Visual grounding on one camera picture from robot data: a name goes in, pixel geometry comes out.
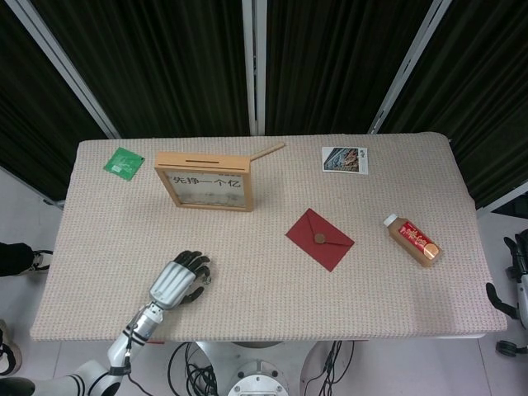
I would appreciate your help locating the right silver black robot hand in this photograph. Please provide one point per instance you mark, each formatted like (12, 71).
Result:
(523, 288)

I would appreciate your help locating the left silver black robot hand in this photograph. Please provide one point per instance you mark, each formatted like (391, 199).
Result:
(173, 280)

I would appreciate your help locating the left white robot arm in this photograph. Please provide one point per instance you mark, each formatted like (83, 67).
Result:
(119, 350)

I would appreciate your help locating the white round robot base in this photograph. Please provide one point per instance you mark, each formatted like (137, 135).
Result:
(255, 371)

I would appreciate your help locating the pile of silver coins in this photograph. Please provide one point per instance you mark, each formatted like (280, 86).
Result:
(214, 200)

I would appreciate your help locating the wooden frame coin bank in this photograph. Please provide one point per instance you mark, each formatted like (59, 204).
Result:
(202, 161)

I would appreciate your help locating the pink white woven tablecloth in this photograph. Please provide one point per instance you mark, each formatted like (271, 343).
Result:
(264, 301)

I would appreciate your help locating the milk tea bottle red label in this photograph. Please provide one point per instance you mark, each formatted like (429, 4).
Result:
(414, 241)

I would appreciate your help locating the green foil packet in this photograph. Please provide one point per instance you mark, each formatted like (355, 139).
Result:
(123, 163)

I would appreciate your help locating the red envelope with wax seal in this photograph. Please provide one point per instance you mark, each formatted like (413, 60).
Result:
(305, 235)

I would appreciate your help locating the wooden stick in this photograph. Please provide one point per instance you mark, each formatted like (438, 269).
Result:
(268, 151)

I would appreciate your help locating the black curtain panel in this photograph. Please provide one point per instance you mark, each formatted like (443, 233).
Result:
(165, 66)
(29, 123)
(486, 103)
(330, 62)

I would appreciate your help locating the photo postcard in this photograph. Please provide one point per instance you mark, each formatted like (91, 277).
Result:
(344, 160)

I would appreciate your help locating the white partition post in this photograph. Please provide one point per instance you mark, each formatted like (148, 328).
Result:
(408, 66)
(62, 66)
(254, 66)

